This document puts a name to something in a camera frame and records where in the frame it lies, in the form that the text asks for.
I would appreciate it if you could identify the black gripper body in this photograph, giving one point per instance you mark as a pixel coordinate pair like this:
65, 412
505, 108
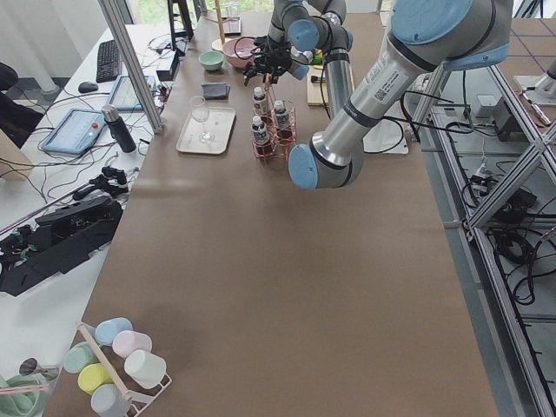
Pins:
272, 56

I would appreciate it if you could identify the tea bottle white cap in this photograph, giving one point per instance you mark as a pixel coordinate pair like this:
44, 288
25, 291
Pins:
282, 117

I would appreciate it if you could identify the copper wire bottle basket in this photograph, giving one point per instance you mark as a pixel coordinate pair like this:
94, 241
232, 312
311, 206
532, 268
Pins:
281, 141

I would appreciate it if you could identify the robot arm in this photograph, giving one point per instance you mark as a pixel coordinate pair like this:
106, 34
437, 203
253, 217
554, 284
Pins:
423, 35
297, 30

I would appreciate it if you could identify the pink bowl of ice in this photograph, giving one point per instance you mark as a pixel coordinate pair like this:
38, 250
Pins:
239, 52

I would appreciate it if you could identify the wooden stand with base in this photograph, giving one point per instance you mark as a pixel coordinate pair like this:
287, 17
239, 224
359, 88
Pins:
217, 17

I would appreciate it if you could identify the bamboo cutting board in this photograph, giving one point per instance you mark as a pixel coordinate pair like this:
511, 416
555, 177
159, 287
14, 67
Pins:
316, 92

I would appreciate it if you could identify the light green bowl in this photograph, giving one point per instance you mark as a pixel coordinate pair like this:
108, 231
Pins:
211, 60

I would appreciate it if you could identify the folded grey cloth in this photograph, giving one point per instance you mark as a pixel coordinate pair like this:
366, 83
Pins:
215, 91

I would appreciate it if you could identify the clear wine glass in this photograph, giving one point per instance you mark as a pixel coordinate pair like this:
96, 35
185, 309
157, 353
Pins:
200, 112

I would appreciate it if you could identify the black keyboard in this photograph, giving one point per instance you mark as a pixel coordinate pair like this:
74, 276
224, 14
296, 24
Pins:
108, 67

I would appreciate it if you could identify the black thermos bottle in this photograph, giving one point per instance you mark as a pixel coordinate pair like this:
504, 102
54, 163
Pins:
118, 128

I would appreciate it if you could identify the black computer mouse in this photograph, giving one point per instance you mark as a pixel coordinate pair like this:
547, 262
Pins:
87, 87

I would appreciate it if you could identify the blue teach pendant tablet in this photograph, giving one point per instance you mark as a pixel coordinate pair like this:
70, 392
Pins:
76, 133

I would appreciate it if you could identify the black equipment on side table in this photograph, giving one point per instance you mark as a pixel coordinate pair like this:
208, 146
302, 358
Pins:
63, 239

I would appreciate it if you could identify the pink cup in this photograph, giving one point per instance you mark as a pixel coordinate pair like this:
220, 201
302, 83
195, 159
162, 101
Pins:
128, 341

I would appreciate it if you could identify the light blue cup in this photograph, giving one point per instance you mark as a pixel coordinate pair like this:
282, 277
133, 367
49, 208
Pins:
106, 331

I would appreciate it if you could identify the white cup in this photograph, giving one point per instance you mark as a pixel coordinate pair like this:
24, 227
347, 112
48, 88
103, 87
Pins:
145, 368

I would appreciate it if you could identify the green cup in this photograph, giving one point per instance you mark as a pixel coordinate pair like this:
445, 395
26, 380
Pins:
79, 357

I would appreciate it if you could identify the yellow cup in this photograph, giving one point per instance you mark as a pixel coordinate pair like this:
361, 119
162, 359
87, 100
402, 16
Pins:
92, 377

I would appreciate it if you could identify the white cup rack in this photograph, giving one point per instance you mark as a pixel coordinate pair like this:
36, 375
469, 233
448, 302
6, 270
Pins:
139, 397

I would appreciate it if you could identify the grey blue cup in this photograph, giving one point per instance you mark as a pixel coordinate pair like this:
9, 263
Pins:
107, 401

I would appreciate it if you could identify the steel jigger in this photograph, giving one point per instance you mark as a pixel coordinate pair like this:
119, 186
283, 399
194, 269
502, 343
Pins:
31, 366

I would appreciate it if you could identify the aluminium frame post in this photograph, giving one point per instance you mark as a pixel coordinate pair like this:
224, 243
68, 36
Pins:
117, 26

